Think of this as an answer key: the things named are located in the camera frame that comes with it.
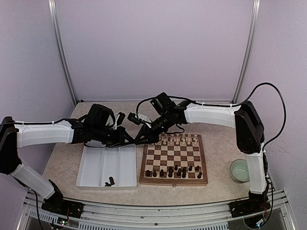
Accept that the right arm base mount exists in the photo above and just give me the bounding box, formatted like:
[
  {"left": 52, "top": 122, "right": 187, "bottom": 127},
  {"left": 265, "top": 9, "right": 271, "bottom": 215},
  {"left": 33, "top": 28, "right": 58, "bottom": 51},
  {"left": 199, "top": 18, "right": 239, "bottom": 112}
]
[{"left": 229, "top": 190, "right": 271, "bottom": 218}]

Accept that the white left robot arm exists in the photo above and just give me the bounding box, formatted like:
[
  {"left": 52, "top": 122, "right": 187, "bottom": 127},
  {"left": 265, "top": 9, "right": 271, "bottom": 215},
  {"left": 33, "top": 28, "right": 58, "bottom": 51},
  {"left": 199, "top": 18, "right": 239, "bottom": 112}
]
[{"left": 0, "top": 104, "right": 135, "bottom": 213}]

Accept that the pale green glass bowl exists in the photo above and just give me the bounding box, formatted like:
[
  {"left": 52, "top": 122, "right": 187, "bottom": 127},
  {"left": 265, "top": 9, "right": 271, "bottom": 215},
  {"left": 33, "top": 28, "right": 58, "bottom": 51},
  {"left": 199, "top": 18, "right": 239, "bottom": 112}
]
[{"left": 230, "top": 159, "right": 249, "bottom": 183}]

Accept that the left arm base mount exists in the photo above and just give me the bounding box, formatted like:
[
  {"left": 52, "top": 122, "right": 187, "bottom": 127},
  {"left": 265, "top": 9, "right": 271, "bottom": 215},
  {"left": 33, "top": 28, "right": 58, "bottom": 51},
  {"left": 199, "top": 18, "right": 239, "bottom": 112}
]
[{"left": 42, "top": 180, "right": 84, "bottom": 219}]

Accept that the dark chess pieces lower pile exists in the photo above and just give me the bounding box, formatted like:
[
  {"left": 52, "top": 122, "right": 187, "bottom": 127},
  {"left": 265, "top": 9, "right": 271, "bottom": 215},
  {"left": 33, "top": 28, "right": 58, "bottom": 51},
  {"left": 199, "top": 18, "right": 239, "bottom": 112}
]
[{"left": 105, "top": 176, "right": 115, "bottom": 186}]

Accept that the aluminium front rail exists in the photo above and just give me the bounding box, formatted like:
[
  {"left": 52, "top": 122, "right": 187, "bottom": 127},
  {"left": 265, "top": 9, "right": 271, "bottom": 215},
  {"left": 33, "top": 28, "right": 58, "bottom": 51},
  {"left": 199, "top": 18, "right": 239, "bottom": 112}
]
[{"left": 16, "top": 190, "right": 297, "bottom": 230}]

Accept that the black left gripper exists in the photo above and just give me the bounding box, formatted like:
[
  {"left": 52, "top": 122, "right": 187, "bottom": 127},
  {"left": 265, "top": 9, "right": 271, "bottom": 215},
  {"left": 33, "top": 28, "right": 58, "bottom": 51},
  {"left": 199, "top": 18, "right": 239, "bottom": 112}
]
[{"left": 92, "top": 125, "right": 134, "bottom": 148}]

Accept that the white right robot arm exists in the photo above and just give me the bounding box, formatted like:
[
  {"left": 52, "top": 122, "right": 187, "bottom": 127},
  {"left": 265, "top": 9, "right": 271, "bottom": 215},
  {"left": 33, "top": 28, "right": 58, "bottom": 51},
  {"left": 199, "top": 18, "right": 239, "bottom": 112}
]
[{"left": 128, "top": 92, "right": 268, "bottom": 213}]

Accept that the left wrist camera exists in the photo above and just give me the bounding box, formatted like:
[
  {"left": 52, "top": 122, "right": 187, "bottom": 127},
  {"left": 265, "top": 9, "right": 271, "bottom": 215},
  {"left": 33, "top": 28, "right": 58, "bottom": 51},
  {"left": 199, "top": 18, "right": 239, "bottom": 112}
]
[{"left": 113, "top": 112, "right": 125, "bottom": 130}]

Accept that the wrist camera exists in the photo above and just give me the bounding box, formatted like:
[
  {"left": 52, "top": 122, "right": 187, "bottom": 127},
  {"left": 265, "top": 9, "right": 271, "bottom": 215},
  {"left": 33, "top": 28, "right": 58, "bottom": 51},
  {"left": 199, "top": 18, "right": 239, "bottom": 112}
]
[
  {"left": 113, "top": 112, "right": 125, "bottom": 130},
  {"left": 128, "top": 113, "right": 152, "bottom": 127}
]

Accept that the row of white chess pieces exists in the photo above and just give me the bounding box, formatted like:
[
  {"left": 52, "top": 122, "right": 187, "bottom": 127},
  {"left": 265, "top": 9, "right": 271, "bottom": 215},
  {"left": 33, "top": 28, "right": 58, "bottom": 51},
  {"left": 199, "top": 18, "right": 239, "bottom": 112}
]
[{"left": 156, "top": 133, "right": 201, "bottom": 146}]

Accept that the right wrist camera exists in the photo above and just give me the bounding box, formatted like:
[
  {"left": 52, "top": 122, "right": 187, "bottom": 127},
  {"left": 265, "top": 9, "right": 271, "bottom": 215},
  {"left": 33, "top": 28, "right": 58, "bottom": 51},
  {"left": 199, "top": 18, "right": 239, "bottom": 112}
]
[{"left": 128, "top": 113, "right": 152, "bottom": 127}]

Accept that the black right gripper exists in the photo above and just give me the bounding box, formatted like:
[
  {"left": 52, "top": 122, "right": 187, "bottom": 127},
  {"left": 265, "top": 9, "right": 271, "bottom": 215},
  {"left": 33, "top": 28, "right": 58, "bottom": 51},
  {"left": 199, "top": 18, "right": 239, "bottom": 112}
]
[{"left": 134, "top": 112, "right": 172, "bottom": 145}]

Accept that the right aluminium corner post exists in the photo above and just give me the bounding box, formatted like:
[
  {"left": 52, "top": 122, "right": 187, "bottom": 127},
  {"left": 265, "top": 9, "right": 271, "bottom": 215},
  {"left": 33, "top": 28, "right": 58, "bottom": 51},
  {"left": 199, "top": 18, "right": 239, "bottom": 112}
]
[{"left": 232, "top": 0, "right": 261, "bottom": 103}]

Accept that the aluminium corner post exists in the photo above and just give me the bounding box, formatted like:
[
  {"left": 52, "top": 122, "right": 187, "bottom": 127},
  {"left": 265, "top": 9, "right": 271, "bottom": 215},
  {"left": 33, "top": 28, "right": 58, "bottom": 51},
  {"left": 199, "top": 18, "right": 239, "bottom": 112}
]
[
  {"left": 48, "top": 0, "right": 78, "bottom": 106},
  {"left": 232, "top": 0, "right": 261, "bottom": 103}
]

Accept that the wooden chess board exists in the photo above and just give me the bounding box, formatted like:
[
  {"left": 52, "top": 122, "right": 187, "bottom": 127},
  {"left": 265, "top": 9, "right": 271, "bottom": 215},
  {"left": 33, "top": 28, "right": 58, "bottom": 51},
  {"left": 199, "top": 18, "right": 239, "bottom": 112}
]
[{"left": 139, "top": 137, "right": 208, "bottom": 186}]

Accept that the left aluminium corner post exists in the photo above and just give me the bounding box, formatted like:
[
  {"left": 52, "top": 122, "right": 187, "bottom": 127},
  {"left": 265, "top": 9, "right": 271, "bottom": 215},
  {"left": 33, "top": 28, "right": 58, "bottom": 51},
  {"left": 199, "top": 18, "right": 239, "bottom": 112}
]
[{"left": 48, "top": 0, "right": 78, "bottom": 106}]

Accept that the white plastic divided tray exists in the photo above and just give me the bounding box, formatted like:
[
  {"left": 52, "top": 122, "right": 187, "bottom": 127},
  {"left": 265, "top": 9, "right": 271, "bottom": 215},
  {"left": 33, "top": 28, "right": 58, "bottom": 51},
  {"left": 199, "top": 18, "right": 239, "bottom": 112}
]
[{"left": 76, "top": 145, "right": 137, "bottom": 190}]

